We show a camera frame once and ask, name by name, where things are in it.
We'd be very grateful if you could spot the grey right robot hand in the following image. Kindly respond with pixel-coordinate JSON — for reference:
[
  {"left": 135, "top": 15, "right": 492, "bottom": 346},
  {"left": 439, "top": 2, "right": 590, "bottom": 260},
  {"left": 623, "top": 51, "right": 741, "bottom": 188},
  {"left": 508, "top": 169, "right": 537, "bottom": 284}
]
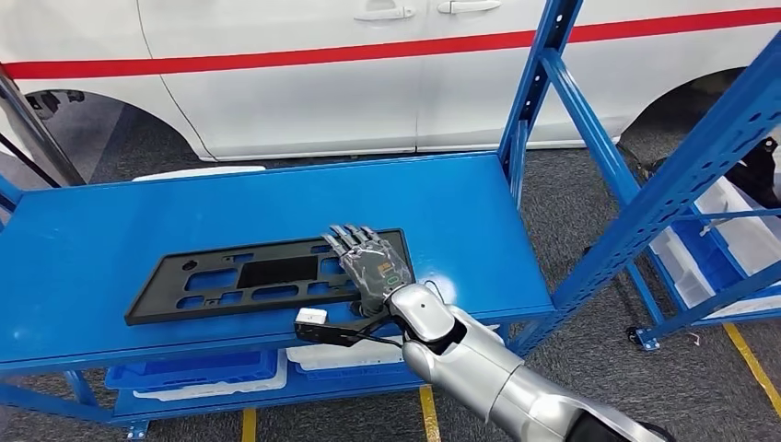
[{"left": 323, "top": 224, "right": 416, "bottom": 319}]

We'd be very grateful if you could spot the black plastic plate bracket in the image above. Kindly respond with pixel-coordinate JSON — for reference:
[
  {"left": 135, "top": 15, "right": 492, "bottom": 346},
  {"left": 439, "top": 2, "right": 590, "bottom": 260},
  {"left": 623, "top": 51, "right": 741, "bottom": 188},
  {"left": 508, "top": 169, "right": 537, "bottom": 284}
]
[{"left": 124, "top": 228, "right": 416, "bottom": 326}]

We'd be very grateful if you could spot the blue metal shelf rack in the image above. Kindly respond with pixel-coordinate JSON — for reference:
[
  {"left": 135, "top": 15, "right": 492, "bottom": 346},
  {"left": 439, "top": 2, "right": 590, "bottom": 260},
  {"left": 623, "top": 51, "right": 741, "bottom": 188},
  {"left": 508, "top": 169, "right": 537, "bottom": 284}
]
[
  {"left": 623, "top": 131, "right": 781, "bottom": 354},
  {"left": 0, "top": 0, "right": 781, "bottom": 440}
]

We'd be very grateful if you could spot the wide blue plastic bin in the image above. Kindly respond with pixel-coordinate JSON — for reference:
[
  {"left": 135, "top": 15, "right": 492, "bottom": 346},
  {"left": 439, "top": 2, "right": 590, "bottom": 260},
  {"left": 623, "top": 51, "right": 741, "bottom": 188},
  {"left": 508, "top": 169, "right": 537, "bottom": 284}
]
[{"left": 294, "top": 361, "right": 424, "bottom": 384}]

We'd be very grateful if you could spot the yellow floor tape square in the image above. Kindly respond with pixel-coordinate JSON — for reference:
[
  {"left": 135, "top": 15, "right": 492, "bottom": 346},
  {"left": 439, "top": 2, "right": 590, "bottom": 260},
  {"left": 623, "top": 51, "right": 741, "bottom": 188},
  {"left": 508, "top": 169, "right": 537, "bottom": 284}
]
[
  {"left": 240, "top": 385, "right": 442, "bottom": 442},
  {"left": 722, "top": 323, "right": 781, "bottom": 416}
]

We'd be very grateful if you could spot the white car with red stripe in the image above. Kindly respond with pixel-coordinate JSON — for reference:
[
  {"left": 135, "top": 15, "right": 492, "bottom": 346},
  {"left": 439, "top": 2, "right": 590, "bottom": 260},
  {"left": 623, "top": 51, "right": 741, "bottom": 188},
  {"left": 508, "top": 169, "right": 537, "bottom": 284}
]
[{"left": 0, "top": 0, "right": 781, "bottom": 163}]

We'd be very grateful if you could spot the black bulky object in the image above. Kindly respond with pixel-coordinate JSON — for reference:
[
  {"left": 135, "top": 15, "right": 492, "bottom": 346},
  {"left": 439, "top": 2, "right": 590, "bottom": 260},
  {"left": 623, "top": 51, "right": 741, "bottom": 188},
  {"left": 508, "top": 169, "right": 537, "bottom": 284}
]
[{"left": 726, "top": 136, "right": 781, "bottom": 210}]

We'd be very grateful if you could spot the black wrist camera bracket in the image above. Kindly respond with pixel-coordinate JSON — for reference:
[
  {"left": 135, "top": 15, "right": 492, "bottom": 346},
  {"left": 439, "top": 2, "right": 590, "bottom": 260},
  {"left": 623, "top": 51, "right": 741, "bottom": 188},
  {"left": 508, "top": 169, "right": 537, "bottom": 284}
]
[{"left": 294, "top": 321, "right": 391, "bottom": 349}]

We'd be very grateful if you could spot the chrome stanchion post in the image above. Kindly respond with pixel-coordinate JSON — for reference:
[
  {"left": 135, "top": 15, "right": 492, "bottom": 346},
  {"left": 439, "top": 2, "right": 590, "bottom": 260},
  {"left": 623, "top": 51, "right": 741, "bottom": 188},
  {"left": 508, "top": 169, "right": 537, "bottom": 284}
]
[{"left": 0, "top": 64, "right": 87, "bottom": 187}]

